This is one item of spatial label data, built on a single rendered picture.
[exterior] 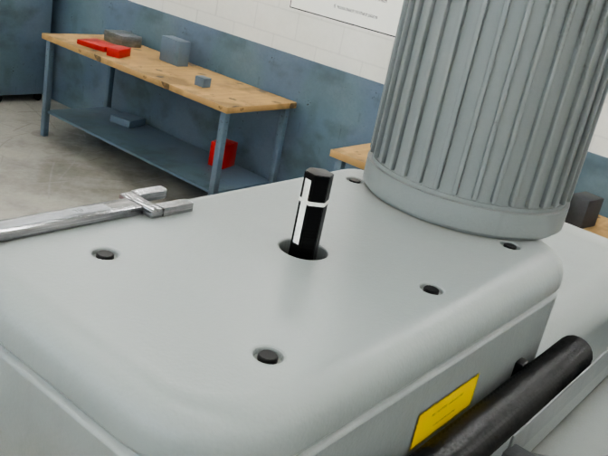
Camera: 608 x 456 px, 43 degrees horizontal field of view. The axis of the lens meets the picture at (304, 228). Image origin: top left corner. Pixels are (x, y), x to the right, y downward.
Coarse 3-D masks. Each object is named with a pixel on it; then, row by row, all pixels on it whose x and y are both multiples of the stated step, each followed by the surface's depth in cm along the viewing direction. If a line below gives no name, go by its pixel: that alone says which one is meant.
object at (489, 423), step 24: (576, 336) 72; (552, 360) 67; (576, 360) 68; (504, 384) 62; (528, 384) 62; (552, 384) 64; (480, 408) 57; (504, 408) 58; (528, 408) 60; (456, 432) 54; (480, 432) 54; (504, 432) 57
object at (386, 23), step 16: (304, 0) 569; (320, 0) 560; (336, 0) 551; (352, 0) 543; (368, 0) 535; (384, 0) 527; (400, 0) 519; (336, 16) 554; (352, 16) 545; (368, 16) 537; (384, 16) 529; (384, 32) 531
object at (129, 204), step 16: (128, 192) 59; (144, 192) 60; (160, 192) 61; (80, 208) 54; (96, 208) 55; (112, 208) 55; (128, 208) 56; (144, 208) 57; (160, 208) 57; (176, 208) 58; (192, 208) 60; (0, 224) 49; (16, 224) 50; (32, 224) 50; (48, 224) 51; (64, 224) 52; (80, 224) 53; (0, 240) 49
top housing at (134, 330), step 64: (256, 192) 67; (0, 256) 47; (64, 256) 49; (128, 256) 50; (192, 256) 52; (256, 256) 54; (320, 256) 59; (384, 256) 59; (448, 256) 61; (512, 256) 64; (0, 320) 43; (64, 320) 42; (128, 320) 43; (192, 320) 44; (256, 320) 46; (320, 320) 47; (384, 320) 49; (448, 320) 52; (512, 320) 61; (0, 384) 44; (64, 384) 40; (128, 384) 38; (192, 384) 38; (256, 384) 39; (320, 384) 41; (384, 384) 45; (448, 384) 54; (0, 448) 46; (64, 448) 41; (128, 448) 38; (192, 448) 37; (256, 448) 37; (320, 448) 42; (384, 448) 49
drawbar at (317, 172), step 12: (312, 168) 55; (312, 180) 54; (324, 180) 54; (300, 192) 55; (312, 192) 55; (324, 192) 55; (312, 216) 55; (324, 216) 56; (312, 228) 56; (300, 240) 56; (312, 240) 56; (300, 252) 56; (312, 252) 56
